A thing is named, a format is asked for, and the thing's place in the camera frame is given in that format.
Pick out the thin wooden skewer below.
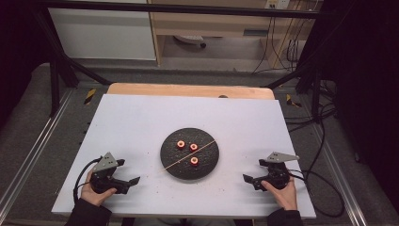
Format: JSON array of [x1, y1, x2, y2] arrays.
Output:
[[162, 139, 217, 172]]

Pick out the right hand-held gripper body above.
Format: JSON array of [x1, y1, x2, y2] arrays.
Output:
[[253, 152, 300, 191]]

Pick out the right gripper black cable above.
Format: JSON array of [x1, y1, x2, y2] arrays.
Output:
[[287, 169, 345, 218]]

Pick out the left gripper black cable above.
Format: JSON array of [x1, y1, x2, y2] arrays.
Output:
[[72, 156, 103, 202]]

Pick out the white cabinet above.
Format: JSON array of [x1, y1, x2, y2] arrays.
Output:
[[48, 0, 157, 61]]

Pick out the light wooden desk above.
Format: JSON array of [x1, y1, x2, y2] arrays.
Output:
[[147, 0, 316, 69]]

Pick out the black curtain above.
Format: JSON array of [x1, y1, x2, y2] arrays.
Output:
[[0, 0, 53, 126], [319, 0, 399, 215]]

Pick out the white chair base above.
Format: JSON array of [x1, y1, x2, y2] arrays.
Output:
[[173, 35, 207, 49]]

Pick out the white wall socket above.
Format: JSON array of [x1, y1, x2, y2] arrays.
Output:
[[264, 0, 291, 9]]

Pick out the round black plate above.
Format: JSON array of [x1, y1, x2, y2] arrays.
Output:
[[160, 127, 220, 181]]

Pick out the wooden table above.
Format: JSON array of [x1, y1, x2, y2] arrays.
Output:
[[106, 82, 276, 101]]

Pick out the aluminium floor rail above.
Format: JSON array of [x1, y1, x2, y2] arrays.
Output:
[[0, 89, 75, 215], [311, 123, 369, 226]]

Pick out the black floor cables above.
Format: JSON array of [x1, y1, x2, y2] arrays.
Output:
[[283, 79, 339, 134]]

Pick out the black metal frame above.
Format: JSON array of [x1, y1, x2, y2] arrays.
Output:
[[32, 0, 326, 119]]

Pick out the person's left hand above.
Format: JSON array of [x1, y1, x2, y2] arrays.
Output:
[[80, 169, 118, 207]]

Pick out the white table board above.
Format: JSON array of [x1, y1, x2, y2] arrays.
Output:
[[51, 93, 317, 219]]

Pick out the person's right hand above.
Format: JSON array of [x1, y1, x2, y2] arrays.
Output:
[[261, 177, 298, 211]]

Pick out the hanging black cables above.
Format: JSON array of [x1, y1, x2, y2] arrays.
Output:
[[252, 15, 316, 74]]

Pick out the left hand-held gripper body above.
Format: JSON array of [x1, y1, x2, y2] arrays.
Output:
[[88, 152, 131, 195]]

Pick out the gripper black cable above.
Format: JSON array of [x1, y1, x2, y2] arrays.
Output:
[[72, 156, 103, 202], [287, 169, 345, 218]]

